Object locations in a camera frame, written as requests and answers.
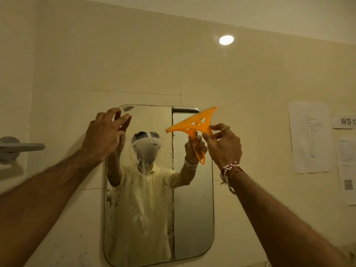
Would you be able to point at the person's left forearm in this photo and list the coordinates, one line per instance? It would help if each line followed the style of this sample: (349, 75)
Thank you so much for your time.
(41, 202)

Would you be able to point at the metal towel bar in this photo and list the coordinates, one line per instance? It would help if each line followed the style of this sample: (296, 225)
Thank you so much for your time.
(22, 147)

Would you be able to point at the person's left hand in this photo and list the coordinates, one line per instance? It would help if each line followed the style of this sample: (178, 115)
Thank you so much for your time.
(103, 139)

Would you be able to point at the white paper label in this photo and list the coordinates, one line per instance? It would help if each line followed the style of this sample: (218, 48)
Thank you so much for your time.
(345, 121)

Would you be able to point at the rounded wall mirror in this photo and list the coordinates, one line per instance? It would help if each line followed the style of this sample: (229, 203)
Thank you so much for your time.
(194, 214)

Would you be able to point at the person's right forearm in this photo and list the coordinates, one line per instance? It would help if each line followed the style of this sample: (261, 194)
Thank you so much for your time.
(283, 228)

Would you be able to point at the printed paper sheet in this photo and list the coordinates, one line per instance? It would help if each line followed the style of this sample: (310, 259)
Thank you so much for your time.
(347, 169)

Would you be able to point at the orange plastic squeegee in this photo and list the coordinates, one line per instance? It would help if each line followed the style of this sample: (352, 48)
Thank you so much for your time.
(189, 126)

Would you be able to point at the paper with figure drawing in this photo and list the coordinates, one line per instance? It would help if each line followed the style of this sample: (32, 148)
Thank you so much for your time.
(311, 136)

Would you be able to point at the person's right hand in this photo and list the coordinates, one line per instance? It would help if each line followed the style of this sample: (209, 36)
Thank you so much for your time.
(226, 150)

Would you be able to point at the round white light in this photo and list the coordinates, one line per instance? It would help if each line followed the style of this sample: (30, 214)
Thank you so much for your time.
(226, 40)

